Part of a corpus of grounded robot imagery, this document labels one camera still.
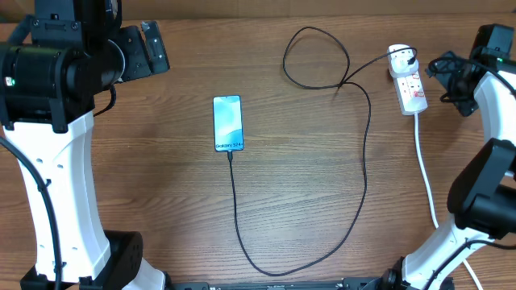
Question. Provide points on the Samsung Galaxy smartphone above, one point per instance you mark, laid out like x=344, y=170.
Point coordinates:
x=228, y=123

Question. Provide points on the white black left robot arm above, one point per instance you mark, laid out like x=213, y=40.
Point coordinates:
x=52, y=66

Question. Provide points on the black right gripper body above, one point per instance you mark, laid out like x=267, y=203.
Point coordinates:
x=447, y=72

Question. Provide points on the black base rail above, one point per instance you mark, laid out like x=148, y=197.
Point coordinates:
x=356, y=283

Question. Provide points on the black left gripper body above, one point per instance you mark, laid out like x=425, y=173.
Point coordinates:
x=139, y=59

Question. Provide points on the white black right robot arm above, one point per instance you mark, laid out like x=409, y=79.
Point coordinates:
x=481, y=209

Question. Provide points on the white USB charger plug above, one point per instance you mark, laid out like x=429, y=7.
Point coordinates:
x=402, y=60

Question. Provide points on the white power strip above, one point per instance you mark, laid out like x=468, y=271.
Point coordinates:
x=410, y=94

